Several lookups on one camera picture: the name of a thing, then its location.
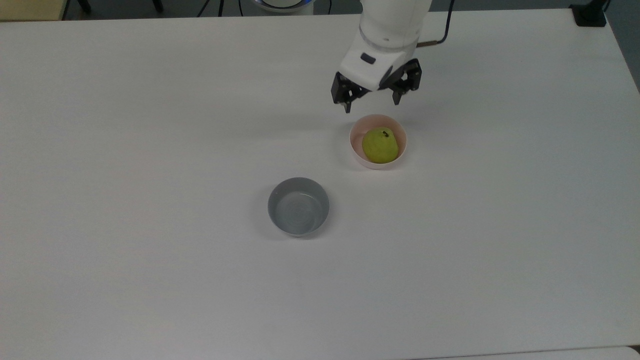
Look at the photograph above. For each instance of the black chair leg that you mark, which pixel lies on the black chair leg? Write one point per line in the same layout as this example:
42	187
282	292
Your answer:
157	5
85	5

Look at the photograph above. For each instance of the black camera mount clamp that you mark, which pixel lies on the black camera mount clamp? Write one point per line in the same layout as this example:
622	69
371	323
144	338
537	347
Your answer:
590	15

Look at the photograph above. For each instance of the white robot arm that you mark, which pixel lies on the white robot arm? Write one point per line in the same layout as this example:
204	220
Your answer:
395	20

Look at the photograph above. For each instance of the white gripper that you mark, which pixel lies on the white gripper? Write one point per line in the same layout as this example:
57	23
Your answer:
372	67

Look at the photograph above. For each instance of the beige wooden desk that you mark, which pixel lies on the beige wooden desk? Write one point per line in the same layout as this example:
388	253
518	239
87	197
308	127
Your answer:
30	9

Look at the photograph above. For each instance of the grey plastic bowl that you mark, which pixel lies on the grey plastic bowl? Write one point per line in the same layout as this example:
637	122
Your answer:
298	210

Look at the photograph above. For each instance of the pink plastic bowl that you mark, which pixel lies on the pink plastic bowl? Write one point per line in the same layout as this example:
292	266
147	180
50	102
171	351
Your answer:
353	141

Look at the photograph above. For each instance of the green pear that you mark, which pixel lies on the green pear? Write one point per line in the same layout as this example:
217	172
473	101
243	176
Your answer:
381	146

